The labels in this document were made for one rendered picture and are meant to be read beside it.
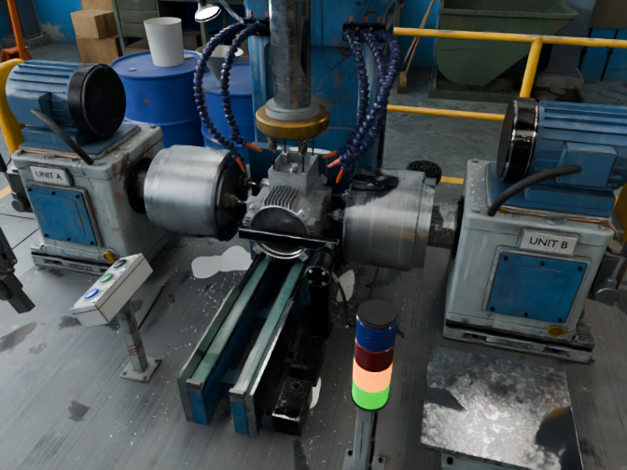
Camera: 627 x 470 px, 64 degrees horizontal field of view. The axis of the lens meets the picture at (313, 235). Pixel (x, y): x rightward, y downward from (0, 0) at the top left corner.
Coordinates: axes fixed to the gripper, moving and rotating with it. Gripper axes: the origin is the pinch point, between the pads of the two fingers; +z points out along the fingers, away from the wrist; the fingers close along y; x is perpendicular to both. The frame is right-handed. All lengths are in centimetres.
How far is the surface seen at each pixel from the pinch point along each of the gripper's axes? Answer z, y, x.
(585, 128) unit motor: 21, 54, -93
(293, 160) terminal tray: 15, 68, -25
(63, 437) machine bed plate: 33.0, -3.0, 14.2
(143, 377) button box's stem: 35.6, 14.6, 6.7
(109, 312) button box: 13.8, 10.1, -3.5
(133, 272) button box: 12.0, 20.6, -3.5
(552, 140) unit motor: 21, 52, -87
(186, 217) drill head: 13.6, 46.4, -1.4
